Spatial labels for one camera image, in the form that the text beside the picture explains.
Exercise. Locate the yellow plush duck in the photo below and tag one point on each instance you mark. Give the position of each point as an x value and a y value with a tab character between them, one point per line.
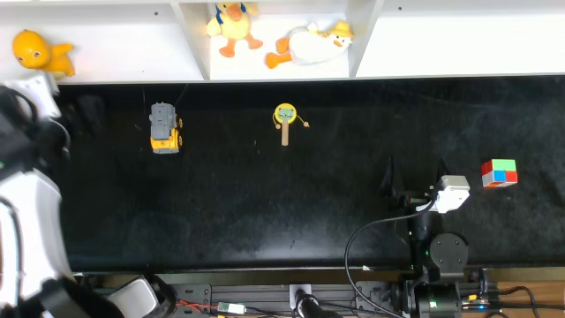
234	28

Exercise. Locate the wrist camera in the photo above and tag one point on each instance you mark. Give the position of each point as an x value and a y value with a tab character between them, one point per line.
450	194
37	95

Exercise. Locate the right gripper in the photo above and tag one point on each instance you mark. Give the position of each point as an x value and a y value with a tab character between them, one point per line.
410	199

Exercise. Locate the white shelf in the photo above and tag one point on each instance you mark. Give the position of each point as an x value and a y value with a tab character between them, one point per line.
110	53

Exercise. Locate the white plush duck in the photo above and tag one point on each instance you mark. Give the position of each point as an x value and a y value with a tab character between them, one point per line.
313	46

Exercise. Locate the yellow rubber duck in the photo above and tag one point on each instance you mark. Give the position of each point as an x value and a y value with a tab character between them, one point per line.
33	50

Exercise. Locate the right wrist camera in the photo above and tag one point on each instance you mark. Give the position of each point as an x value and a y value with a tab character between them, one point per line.
450	194

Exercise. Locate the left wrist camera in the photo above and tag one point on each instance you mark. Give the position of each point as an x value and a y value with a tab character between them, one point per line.
37	95

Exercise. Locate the mounting rail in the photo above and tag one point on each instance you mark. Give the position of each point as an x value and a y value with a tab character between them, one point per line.
273	293

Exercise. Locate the grey and yellow toy truck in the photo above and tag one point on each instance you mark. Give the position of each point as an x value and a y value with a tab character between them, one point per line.
162	126

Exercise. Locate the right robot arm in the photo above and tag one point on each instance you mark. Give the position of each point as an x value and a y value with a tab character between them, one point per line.
448	254

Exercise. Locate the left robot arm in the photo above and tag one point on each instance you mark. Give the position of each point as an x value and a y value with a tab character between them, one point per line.
31	229

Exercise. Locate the yellow wooden rattle drum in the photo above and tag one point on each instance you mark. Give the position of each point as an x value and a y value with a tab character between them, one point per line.
285	115

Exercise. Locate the many-coloured puzzle cube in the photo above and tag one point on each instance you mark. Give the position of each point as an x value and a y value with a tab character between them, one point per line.
499	173

